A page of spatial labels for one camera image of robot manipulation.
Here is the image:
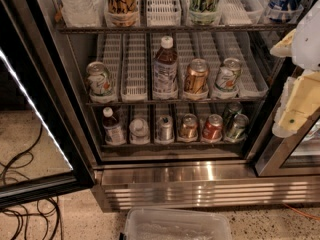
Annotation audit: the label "bronze can bottom shelf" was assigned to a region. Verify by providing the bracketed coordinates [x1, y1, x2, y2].
[179, 113, 198, 142]

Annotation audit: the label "clear plastic water bottle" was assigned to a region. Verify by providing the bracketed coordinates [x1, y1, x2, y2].
[61, 0, 102, 28]

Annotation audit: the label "black floor cables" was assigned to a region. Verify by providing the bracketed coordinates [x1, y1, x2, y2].
[0, 123, 64, 240]

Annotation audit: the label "green can rear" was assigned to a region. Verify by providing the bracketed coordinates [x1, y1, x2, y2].
[222, 102, 243, 125]

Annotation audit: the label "white shelf tray empty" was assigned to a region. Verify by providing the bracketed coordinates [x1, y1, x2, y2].
[146, 0, 181, 26]

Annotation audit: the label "stainless steel display fridge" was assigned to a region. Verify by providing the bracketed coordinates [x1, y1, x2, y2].
[25, 0, 319, 212]

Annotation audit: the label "green can front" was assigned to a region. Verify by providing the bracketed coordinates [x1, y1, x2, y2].
[225, 114, 249, 143]

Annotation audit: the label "clear plastic storage bin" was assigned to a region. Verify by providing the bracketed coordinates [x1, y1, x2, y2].
[119, 208, 232, 240]

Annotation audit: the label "tall green drink can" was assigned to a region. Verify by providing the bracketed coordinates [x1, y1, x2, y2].
[189, 0, 219, 25]

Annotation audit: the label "red can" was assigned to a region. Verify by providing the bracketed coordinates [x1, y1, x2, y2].
[202, 114, 223, 143]

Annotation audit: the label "small brown tea bottle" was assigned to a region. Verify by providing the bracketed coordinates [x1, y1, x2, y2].
[102, 107, 126, 145]

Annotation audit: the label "orange cable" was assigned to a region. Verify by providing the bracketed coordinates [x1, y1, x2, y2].
[283, 203, 320, 222]

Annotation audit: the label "white green can right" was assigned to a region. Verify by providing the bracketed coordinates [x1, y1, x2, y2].
[214, 57, 242, 99]

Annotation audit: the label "open glass fridge door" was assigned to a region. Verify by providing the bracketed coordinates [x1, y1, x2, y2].
[0, 0, 94, 209]

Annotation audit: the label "closed glass fridge door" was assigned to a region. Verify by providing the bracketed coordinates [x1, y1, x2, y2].
[254, 67, 320, 178]

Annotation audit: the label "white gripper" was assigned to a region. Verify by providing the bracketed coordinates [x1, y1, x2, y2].
[270, 0, 320, 138]

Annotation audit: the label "copper gold can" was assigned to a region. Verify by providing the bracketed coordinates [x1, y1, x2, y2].
[184, 58, 209, 95]

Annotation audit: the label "brown tea bottle white cap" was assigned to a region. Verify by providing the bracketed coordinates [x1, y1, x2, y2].
[153, 36, 178, 100]

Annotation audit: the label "white capped bottle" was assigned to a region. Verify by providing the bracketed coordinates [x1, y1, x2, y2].
[129, 118, 150, 145]

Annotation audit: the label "white green can left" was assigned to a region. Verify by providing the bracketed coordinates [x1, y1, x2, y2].
[86, 61, 114, 103]

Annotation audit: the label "silver can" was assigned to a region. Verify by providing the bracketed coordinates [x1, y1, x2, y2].
[156, 115, 174, 143]

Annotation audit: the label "white green can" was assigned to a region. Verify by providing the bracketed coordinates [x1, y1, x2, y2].
[86, 61, 114, 103]
[214, 57, 242, 99]

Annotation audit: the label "blue white drink can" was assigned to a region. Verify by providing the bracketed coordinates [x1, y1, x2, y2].
[266, 0, 302, 23]

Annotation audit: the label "tall orange drink can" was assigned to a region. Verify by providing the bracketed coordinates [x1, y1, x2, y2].
[106, 0, 138, 27]

